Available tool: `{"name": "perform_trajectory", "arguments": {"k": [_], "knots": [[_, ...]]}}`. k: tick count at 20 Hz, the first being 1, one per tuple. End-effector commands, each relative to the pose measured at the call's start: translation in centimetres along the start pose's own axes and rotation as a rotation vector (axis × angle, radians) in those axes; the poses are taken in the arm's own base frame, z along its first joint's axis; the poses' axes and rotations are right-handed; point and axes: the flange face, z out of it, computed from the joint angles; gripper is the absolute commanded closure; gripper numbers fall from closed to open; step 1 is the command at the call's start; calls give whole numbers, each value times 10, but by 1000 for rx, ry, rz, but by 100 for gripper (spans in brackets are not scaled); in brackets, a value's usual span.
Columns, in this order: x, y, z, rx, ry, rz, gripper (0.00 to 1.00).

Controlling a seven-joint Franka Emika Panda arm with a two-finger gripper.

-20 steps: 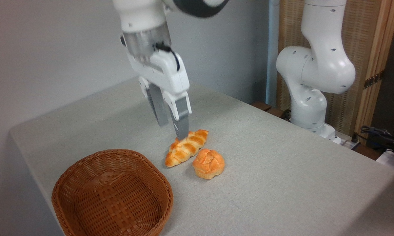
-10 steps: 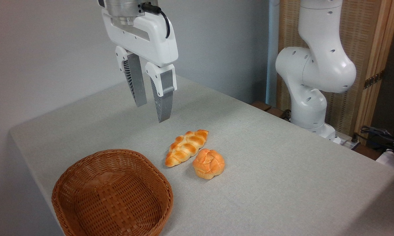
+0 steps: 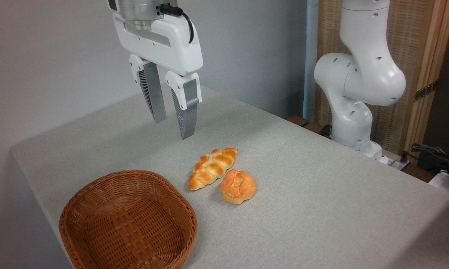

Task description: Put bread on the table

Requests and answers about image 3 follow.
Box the black cable bundle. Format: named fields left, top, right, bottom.
left=404, top=143, right=449, bottom=176

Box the grey tablecloth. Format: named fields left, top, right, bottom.
left=11, top=87, right=449, bottom=269

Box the light blue vertical pipe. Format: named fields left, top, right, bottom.
left=303, top=0, right=319, bottom=122

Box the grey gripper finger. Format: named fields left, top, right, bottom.
left=165, top=71, right=202, bottom=140
left=129, top=54, right=168, bottom=124

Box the black metal screen hinge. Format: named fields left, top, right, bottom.
left=414, top=80, right=439, bottom=102

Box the round knotted bread roll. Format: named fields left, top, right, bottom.
left=219, top=169, right=257, bottom=205

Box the brown wicker basket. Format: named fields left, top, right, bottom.
left=59, top=170, right=198, bottom=269

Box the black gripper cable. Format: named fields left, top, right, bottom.
left=159, top=4, right=194, bottom=43

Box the long braided bread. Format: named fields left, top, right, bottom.
left=188, top=148, right=238, bottom=191

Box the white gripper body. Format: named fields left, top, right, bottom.
left=108, top=0, right=204, bottom=76

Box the brown wooden base block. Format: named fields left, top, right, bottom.
left=286, top=116, right=333, bottom=139

